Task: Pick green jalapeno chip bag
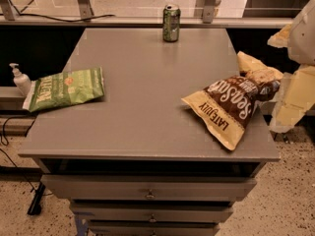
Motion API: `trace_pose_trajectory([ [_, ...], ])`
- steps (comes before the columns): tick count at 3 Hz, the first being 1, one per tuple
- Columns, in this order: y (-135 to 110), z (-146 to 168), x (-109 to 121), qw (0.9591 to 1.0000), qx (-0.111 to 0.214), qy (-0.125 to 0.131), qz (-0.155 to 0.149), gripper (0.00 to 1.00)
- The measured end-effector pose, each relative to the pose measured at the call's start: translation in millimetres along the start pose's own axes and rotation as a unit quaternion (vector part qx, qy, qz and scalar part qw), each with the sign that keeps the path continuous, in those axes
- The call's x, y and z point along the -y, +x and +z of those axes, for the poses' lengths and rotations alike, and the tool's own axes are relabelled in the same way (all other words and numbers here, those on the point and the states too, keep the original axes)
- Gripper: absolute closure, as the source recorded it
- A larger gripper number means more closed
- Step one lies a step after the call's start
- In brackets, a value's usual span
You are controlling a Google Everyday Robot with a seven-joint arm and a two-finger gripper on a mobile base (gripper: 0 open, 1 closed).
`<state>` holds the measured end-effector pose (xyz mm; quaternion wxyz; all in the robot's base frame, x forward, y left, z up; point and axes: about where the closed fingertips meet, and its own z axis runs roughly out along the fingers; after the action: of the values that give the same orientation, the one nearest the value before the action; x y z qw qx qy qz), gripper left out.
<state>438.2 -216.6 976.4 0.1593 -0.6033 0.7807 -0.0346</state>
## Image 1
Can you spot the green soda can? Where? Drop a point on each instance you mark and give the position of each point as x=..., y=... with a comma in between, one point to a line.
x=171, y=23

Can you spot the grey metal railing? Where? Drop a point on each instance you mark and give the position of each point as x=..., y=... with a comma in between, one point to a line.
x=242, y=14

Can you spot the brown Late July chip bag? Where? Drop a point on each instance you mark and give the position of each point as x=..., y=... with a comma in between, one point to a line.
x=227, y=106

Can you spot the grey drawer cabinet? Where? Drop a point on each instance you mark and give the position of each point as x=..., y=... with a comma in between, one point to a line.
x=139, y=162

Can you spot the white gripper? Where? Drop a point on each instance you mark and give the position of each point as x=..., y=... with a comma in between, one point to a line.
x=303, y=36

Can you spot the green jalapeno chip bag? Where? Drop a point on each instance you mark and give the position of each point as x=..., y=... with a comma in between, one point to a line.
x=65, y=89

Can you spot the white pump dispenser bottle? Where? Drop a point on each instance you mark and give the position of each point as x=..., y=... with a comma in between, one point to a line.
x=22, y=81

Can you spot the black floor stand foot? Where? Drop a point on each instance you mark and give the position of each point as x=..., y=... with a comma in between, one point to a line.
x=35, y=207

